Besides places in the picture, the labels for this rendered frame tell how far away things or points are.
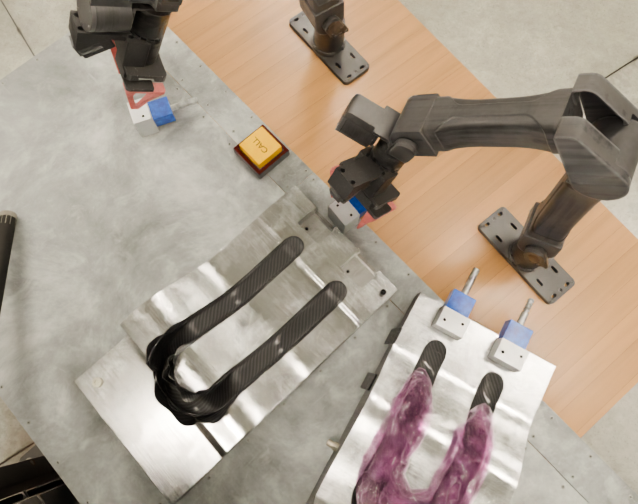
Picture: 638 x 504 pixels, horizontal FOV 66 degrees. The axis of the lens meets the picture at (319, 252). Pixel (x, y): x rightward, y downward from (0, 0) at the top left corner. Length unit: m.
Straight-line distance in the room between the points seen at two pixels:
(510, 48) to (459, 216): 1.38
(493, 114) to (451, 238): 0.38
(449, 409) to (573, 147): 0.46
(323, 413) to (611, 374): 0.53
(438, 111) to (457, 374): 0.44
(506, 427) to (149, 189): 0.78
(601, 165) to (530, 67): 1.67
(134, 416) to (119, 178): 0.46
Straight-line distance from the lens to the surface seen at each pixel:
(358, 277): 0.87
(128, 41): 0.87
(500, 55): 2.28
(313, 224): 0.90
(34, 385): 1.04
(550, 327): 1.02
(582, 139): 0.61
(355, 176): 0.77
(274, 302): 0.84
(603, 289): 1.09
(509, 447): 0.90
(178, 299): 0.84
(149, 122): 1.05
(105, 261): 1.02
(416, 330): 0.88
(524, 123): 0.65
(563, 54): 2.38
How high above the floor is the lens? 1.71
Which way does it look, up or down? 75 degrees down
